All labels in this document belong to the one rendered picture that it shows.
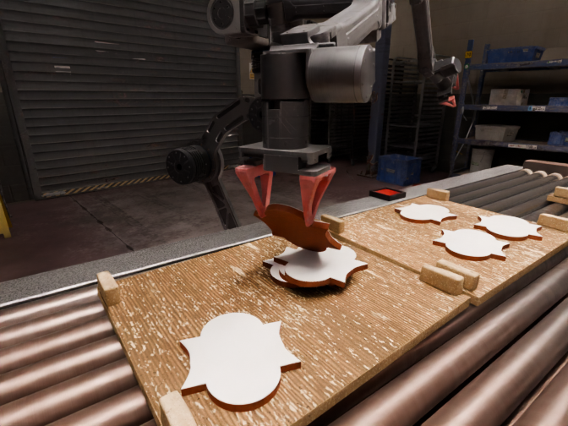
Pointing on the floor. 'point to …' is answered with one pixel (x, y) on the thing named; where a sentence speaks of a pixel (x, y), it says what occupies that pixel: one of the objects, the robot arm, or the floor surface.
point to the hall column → (378, 103)
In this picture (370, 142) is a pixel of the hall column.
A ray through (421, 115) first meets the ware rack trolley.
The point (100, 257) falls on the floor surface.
